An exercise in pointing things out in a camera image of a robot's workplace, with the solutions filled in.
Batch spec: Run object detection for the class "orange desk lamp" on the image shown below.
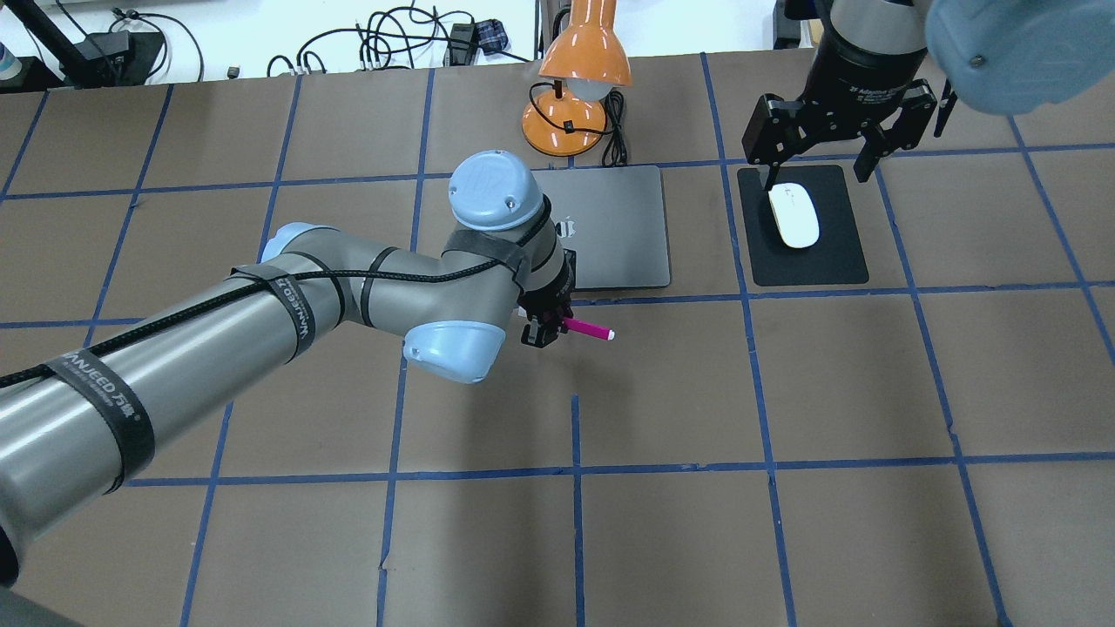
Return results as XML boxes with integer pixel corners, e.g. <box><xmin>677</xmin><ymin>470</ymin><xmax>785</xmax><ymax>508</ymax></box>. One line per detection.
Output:
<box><xmin>521</xmin><ymin>1</ymin><xmax>632</xmax><ymax>168</ymax></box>

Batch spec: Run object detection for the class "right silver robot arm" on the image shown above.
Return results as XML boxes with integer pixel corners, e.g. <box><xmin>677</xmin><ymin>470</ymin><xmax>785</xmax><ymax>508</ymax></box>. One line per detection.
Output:
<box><xmin>741</xmin><ymin>1</ymin><xmax>1114</xmax><ymax>189</ymax></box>

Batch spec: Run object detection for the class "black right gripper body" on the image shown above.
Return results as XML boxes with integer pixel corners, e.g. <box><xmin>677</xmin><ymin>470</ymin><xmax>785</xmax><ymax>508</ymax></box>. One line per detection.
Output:
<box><xmin>798</xmin><ymin>17</ymin><xmax>927</xmax><ymax>139</ymax></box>

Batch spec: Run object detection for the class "white computer mouse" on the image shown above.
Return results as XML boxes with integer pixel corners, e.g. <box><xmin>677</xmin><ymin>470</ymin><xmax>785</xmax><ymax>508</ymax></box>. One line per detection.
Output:
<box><xmin>766</xmin><ymin>182</ymin><xmax>821</xmax><ymax>250</ymax></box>

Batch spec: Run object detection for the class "black mousepad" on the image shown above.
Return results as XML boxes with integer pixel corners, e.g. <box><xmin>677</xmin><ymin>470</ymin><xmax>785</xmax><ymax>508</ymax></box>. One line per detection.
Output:
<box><xmin>736</xmin><ymin>165</ymin><xmax>869</xmax><ymax>288</ymax></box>

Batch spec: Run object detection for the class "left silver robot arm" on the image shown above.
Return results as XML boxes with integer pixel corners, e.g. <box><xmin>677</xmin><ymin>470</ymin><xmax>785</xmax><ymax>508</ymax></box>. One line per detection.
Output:
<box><xmin>1</xmin><ymin>149</ymin><xmax>576</xmax><ymax>588</ymax></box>

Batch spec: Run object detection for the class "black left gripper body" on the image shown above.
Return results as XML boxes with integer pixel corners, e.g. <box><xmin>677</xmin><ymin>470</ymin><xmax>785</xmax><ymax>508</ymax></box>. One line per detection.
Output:
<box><xmin>517</xmin><ymin>250</ymin><xmax>576</xmax><ymax>325</ymax></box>

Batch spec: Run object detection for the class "pink highlighter pen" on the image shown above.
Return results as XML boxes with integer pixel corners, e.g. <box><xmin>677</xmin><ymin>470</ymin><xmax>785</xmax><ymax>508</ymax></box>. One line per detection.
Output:
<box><xmin>562</xmin><ymin>317</ymin><xmax>615</xmax><ymax>341</ymax></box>

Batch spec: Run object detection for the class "silver laptop notebook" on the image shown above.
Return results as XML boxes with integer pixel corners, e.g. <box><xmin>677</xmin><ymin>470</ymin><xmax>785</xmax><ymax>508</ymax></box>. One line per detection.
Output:
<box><xmin>534</xmin><ymin>165</ymin><xmax>672</xmax><ymax>291</ymax></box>

